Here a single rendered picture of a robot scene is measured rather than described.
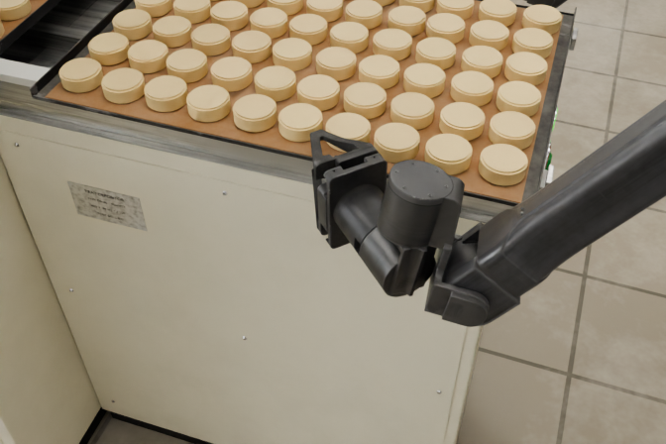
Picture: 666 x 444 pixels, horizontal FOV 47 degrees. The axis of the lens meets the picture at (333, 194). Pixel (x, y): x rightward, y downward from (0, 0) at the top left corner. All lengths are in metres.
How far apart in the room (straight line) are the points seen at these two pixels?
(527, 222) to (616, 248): 1.42
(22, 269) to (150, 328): 0.22
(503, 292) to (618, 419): 1.10
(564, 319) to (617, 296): 0.16
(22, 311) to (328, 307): 0.50
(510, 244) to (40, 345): 0.91
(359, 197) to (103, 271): 0.58
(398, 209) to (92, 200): 0.55
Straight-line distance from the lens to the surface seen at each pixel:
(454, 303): 0.70
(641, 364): 1.87
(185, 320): 1.23
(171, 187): 1.01
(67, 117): 1.03
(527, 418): 1.72
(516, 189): 0.82
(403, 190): 0.66
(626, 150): 0.64
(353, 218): 0.74
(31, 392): 1.41
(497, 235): 0.69
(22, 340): 1.33
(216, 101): 0.89
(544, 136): 0.90
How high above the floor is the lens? 1.45
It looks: 44 degrees down
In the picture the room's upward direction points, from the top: straight up
